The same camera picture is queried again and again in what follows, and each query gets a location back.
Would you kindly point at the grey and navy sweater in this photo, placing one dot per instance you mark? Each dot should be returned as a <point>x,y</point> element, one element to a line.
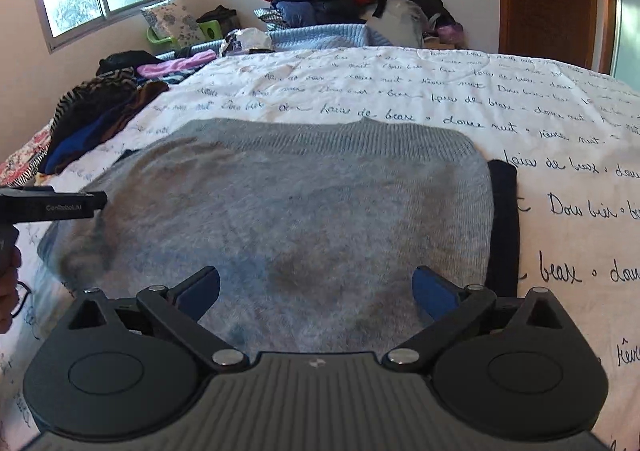
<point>300,211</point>

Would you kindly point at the dark bag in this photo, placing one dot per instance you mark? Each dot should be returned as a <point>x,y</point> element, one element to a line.
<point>220,16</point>

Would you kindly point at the heap of dark striped clothes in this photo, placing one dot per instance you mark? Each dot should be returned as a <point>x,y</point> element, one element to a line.
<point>100,106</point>

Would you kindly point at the pink cloth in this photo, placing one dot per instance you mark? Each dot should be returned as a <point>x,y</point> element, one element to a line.
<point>172,66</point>

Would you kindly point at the white script-printed bed cover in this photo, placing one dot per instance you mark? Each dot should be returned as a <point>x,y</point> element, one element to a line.
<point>550,131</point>

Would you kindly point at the person's left hand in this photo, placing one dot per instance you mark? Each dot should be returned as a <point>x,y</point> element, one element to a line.
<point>7,298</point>

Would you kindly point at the glass sliding wardrobe door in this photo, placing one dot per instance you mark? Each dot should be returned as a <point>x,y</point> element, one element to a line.
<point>629,6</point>

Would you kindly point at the white plastic bag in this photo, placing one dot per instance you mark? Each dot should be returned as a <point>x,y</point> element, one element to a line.
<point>247,41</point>

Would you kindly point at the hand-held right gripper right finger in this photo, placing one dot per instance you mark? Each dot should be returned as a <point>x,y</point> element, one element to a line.
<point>434,292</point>

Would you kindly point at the floral pillow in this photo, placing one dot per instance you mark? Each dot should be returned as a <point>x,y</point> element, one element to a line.
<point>172,21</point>

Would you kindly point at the green plastic chair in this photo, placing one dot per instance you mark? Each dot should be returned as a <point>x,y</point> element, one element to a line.
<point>212,30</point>

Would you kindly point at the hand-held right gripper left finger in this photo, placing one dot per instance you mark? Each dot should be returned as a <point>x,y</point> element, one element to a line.
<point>197,293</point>

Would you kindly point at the light blue knitted blanket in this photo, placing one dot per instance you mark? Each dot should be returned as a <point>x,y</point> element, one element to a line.
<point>320,37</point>

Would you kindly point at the red floral quilt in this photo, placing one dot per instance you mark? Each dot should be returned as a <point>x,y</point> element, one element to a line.
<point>20,158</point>

